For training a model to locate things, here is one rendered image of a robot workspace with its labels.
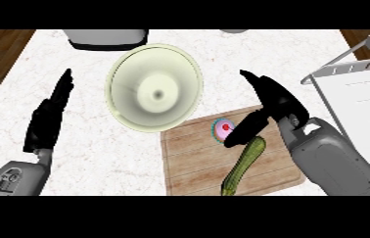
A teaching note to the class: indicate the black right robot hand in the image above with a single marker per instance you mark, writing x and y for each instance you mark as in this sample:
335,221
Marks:
279,98

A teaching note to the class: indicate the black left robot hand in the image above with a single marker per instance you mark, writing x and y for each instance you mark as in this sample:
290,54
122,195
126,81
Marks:
46,121

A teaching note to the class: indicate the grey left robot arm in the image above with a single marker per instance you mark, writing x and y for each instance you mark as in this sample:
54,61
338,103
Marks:
27,176

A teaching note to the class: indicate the pink cupcake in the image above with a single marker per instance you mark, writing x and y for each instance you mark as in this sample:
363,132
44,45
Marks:
222,130

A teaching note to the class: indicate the wooden cutting board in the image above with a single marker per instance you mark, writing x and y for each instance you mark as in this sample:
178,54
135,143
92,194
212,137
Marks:
203,163

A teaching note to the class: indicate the green zucchini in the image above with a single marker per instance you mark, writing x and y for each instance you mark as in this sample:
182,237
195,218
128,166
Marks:
244,165

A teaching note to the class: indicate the small grey object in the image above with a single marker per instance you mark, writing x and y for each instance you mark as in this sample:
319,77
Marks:
234,30

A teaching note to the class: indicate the pale green bowl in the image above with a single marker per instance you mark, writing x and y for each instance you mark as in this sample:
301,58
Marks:
154,87

